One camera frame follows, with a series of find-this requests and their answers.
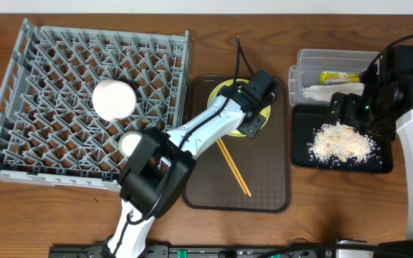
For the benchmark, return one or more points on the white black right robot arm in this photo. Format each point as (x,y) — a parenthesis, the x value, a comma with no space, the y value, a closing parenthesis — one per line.
(405,134)

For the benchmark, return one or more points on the white napkin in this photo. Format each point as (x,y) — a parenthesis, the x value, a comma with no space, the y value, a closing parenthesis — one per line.
(325,92)

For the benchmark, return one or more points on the pile of white rice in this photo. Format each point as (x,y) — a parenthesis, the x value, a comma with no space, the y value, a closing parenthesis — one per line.
(341,144)

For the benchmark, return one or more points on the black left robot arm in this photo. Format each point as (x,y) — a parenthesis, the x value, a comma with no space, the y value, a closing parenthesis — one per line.
(158,169)

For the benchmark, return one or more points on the pink bowl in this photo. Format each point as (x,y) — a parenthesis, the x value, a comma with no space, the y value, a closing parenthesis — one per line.
(113,100)

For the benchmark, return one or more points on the grey plastic dish rack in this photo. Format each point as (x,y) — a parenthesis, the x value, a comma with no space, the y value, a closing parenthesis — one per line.
(50,133)

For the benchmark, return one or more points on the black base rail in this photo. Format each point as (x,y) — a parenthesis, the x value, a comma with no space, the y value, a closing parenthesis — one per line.
(295,249)

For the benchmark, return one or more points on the green snack wrapper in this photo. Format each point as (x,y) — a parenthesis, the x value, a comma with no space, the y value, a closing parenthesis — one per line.
(336,78)

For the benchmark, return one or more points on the black plastic tray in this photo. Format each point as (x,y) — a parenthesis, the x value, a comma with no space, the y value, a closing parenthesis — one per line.
(307,121)

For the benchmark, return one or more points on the brown serving tray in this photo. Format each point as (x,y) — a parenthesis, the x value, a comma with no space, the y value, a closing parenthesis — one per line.
(263,161)

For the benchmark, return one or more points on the clear plastic bin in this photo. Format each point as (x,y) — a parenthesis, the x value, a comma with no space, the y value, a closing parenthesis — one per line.
(310,65)

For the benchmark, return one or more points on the wooden chopstick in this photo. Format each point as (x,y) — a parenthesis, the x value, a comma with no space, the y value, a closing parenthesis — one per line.
(248,190)
(231,164)

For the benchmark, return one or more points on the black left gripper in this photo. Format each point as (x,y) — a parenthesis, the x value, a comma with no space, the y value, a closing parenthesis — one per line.
(253,127)

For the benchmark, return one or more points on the yellow round plate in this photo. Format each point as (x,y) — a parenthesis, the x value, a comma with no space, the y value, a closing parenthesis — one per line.
(212,97)

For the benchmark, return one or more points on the small white cup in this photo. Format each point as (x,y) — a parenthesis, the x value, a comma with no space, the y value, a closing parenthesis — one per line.
(128,142)

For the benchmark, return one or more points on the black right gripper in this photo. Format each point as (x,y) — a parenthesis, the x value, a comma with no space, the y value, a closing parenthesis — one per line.
(350,102)

